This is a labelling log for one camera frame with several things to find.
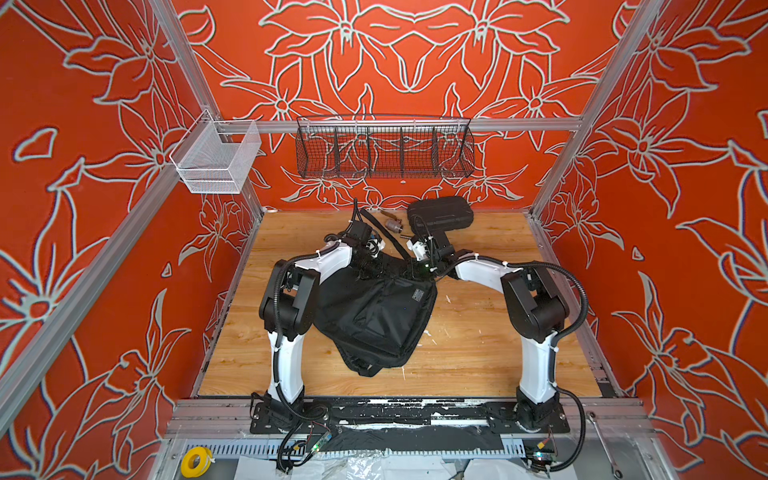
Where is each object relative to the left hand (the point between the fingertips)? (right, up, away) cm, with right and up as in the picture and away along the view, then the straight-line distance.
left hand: (388, 272), depth 94 cm
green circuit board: (+36, -40, -26) cm, 60 cm away
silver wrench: (+51, -42, -29) cm, 72 cm away
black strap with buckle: (-1, +13, +19) cm, 23 cm away
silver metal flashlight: (+3, +16, +16) cm, 23 cm away
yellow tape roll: (-45, -41, -27) cm, 67 cm away
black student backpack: (-5, -10, -9) cm, 14 cm away
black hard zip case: (+18, +19, +15) cm, 30 cm away
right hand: (+3, 0, +1) cm, 3 cm away
